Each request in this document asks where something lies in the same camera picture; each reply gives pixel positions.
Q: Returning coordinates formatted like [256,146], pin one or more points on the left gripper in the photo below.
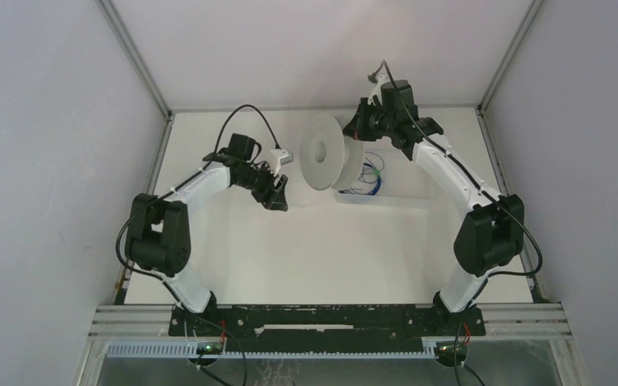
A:
[273,198]

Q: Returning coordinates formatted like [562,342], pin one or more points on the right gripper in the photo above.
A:
[356,129]

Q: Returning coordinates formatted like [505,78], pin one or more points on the white cable spool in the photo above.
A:
[329,159]

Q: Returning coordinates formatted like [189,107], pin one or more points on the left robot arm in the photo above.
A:
[157,235]

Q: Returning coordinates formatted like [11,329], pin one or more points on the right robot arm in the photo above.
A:
[491,234]

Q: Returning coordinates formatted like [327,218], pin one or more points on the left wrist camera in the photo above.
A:
[278,158]

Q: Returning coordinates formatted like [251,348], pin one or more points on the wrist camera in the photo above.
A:
[278,158]
[378,80]

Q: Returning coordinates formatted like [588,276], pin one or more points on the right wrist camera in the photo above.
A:
[378,80]

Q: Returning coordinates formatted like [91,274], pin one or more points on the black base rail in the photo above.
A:
[326,326]

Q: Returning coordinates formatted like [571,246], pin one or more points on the white slotted cable duct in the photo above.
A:
[422,349]

